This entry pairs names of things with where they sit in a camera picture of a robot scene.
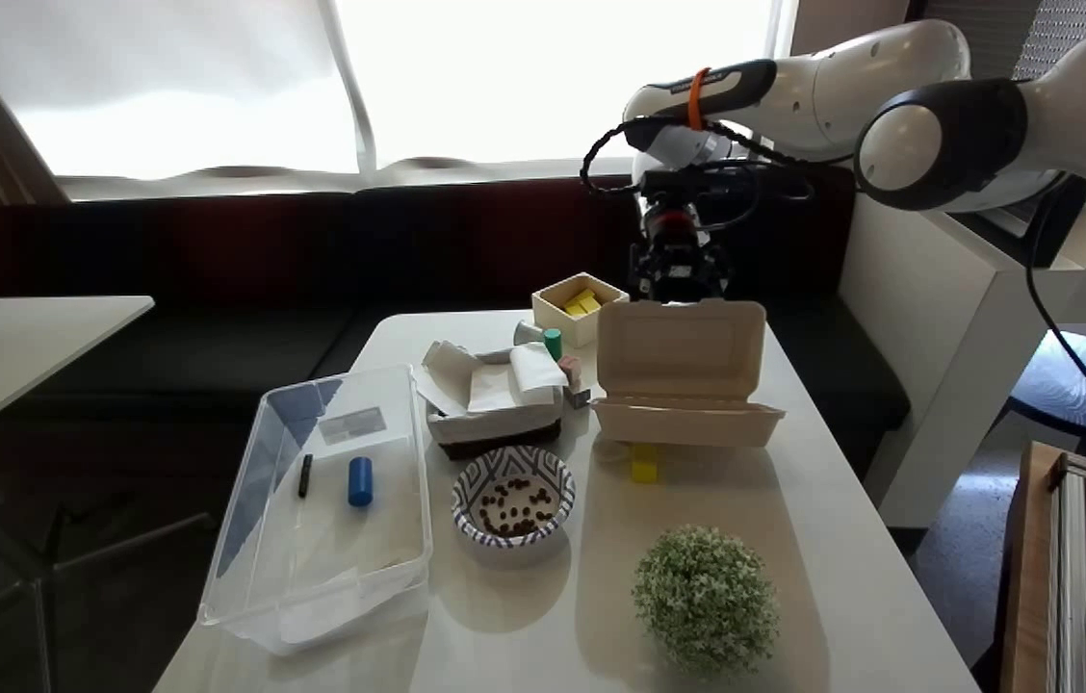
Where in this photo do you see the patterned bowl with beans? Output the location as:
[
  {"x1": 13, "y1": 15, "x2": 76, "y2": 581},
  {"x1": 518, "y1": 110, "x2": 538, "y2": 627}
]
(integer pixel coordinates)
[{"x1": 447, "y1": 444, "x2": 581, "y2": 559}]

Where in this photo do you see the white foam lunch pack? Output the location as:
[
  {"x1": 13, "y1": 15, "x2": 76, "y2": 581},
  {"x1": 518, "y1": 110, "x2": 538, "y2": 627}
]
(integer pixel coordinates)
[{"x1": 589, "y1": 296, "x2": 790, "y2": 453}]

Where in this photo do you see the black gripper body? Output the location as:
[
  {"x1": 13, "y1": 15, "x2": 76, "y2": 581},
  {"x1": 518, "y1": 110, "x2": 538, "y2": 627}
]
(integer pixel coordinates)
[{"x1": 641, "y1": 164, "x2": 723, "y2": 252}]

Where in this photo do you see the white label card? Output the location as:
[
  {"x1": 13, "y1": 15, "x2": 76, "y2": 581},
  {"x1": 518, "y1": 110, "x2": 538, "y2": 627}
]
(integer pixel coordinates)
[{"x1": 318, "y1": 405, "x2": 390, "y2": 445}]

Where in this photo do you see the white window shade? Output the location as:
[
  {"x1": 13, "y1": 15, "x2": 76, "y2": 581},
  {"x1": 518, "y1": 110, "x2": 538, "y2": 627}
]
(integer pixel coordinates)
[{"x1": 0, "y1": 0, "x2": 365, "y2": 183}]

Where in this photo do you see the dark bench sofa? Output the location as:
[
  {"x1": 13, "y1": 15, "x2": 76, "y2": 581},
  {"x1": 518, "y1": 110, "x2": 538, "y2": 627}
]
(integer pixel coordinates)
[{"x1": 0, "y1": 164, "x2": 915, "y2": 437}]

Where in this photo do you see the yellow block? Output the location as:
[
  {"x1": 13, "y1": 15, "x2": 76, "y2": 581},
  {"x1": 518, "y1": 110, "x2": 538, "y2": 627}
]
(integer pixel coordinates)
[{"x1": 630, "y1": 444, "x2": 668, "y2": 487}]

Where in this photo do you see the green ball plant in pot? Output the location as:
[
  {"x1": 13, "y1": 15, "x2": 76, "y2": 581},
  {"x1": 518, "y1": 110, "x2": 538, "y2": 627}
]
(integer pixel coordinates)
[{"x1": 631, "y1": 523, "x2": 787, "y2": 676}]

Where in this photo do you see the clear plastic storage bin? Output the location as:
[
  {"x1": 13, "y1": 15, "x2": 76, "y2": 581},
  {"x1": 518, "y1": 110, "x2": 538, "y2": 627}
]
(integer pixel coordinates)
[{"x1": 192, "y1": 369, "x2": 438, "y2": 659}]

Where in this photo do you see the blue cylinder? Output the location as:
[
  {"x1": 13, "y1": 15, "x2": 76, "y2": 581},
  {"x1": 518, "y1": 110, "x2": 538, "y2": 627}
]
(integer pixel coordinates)
[{"x1": 348, "y1": 453, "x2": 377, "y2": 510}]

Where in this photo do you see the white side table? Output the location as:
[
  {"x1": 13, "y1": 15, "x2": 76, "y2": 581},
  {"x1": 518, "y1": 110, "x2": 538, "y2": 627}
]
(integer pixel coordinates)
[{"x1": 0, "y1": 292, "x2": 160, "y2": 463}]

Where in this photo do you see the white desk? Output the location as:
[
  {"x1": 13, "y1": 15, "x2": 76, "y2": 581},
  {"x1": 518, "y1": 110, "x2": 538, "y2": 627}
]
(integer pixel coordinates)
[{"x1": 834, "y1": 187, "x2": 1086, "y2": 532}]

